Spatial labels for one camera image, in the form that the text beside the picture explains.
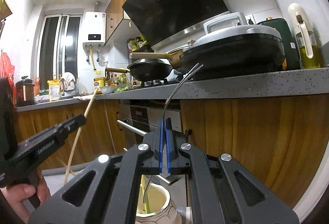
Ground floral ceramic utensil holder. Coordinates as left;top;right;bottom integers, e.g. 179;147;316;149
135;183;182;224

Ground wooden chopstick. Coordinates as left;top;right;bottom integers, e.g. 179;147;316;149
63;87;98;186

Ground metal fork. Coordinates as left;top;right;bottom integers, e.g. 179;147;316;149
142;63;204;204

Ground cluster of seasoning bottles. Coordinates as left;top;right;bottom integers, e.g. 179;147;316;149
128;36;152;51

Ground black griddle with grey lid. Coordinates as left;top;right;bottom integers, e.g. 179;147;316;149
179;12;286;80

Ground yellow gas hose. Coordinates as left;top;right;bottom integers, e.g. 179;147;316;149
91;47;98;72

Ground bowl of green vegetables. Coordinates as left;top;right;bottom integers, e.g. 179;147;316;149
114;83;134;92

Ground dark copper pot with lid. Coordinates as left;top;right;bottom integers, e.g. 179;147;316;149
15;75;36;107

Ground dark green kitchen appliance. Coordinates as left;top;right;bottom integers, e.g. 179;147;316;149
257;17;301;70

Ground yellow cooking oil bottle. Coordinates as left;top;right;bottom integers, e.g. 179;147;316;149
93;77;108;93

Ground person's left hand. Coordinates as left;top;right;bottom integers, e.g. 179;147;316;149
0;171;51;224

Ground wooden wall cabinets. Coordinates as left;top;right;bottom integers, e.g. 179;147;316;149
105;0;165;46

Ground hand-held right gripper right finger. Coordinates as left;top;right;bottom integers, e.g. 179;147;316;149
166;118;300;224

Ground white cloth bundle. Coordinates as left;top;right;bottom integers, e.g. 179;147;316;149
61;72;78;91

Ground sliding window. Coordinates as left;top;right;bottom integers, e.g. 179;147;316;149
38;14;83;83

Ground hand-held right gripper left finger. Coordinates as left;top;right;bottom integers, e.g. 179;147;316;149
28;118;164;224

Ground black range hood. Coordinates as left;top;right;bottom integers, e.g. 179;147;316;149
121;0;230;50

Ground white water heater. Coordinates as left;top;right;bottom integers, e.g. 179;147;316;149
82;11;107;47

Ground row of sauce bottles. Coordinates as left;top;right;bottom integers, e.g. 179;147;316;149
108;72;138;86

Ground red plastic bag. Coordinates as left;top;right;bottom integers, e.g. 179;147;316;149
0;52;15;106

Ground glass oil dispenser bottle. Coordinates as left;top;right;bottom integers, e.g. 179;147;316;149
287;2;322;69

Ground black gas stove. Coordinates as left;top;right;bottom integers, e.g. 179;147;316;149
140;72;193;87

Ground black wok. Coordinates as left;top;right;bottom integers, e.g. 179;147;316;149
105;58;173;82

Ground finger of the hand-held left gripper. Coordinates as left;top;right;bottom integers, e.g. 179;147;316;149
53;114;87;143

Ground frying pan with gold handle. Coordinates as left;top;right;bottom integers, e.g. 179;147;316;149
129;45;193;71

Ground yellow food packet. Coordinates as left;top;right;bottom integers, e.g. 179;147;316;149
47;80;62;101

